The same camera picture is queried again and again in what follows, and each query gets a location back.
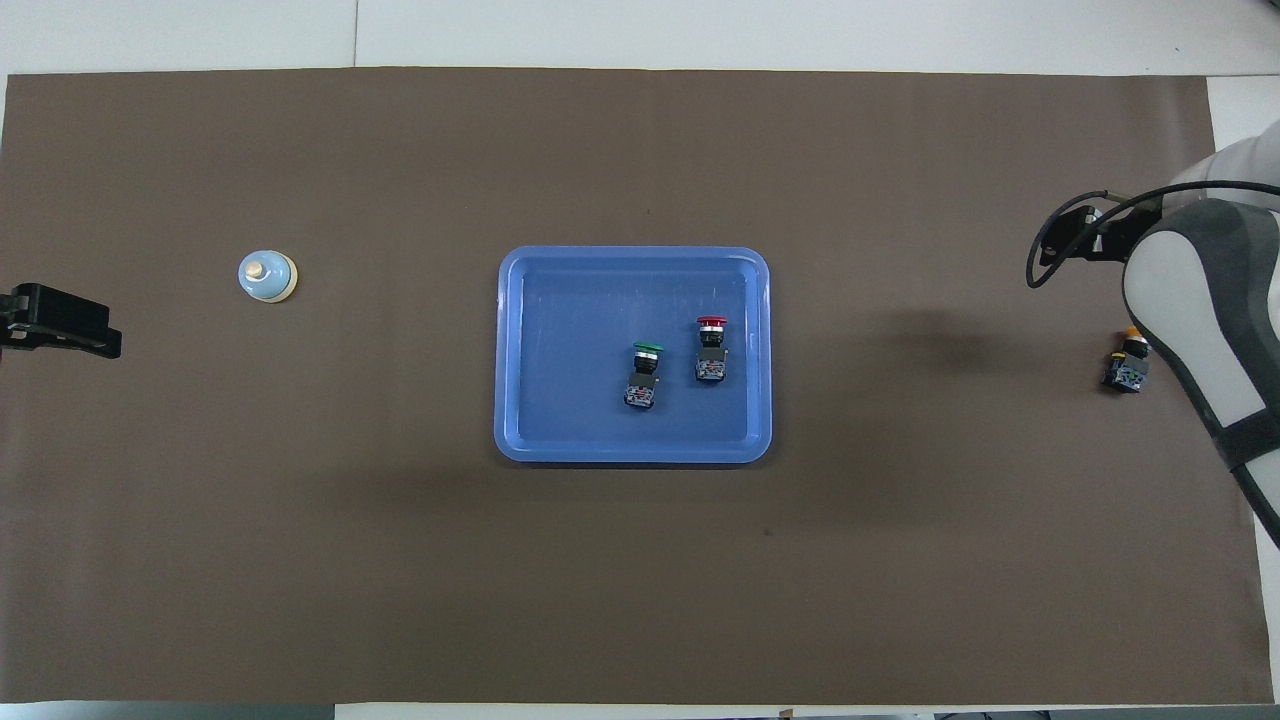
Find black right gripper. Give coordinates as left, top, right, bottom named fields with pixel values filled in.
left=1037, top=194, right=1167, bottom=268

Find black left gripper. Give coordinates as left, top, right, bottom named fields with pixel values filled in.
left=0, top=284, right=123, bottom=360

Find brown table mat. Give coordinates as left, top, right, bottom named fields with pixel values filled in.
left=0, top=66, right=1271, bottom=706

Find red mushroom push button switch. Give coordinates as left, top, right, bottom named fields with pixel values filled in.
left=695, top=316, right=730, bottom=385

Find blue plastic tray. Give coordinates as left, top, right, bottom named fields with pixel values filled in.
left=493, top=245, right=773, bottom=465

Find green mushroom push button switch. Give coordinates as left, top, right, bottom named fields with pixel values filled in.
left=623, top=342, right=666, bottom=412

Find light blue service bell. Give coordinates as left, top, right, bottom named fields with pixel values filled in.
left=237, top=248, right=299, bottom=304

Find yellow mushroom push button switch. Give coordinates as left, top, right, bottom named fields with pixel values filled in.
left=1102, top=325, right=1152, bottom=394

